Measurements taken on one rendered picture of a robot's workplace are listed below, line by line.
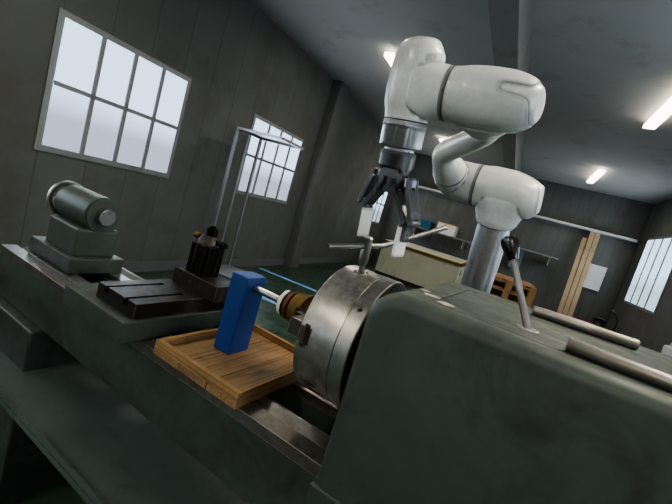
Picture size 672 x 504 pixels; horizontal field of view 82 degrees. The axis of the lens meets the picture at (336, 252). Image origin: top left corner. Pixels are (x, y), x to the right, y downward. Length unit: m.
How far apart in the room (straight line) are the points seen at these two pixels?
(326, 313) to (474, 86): 0.51
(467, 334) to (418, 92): 0.45
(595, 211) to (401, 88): 10.65
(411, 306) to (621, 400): 0.30
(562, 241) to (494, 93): 10.51
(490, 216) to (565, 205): 10.02
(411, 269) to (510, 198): 7.79
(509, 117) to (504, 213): 0.55
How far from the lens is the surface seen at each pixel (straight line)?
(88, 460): 1.33
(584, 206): 11.33
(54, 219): 1.81
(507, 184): 1.27
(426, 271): 8.92
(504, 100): 0.76
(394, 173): 0.84
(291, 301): 0.99
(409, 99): 0.80
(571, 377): 0.64
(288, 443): 0.91
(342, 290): 0.83
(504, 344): 0.64
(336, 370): 0.81
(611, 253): 11.36
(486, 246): 1.32
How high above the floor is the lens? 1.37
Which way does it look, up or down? 7 degrees down
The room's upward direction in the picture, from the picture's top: 16 degrees clockwise
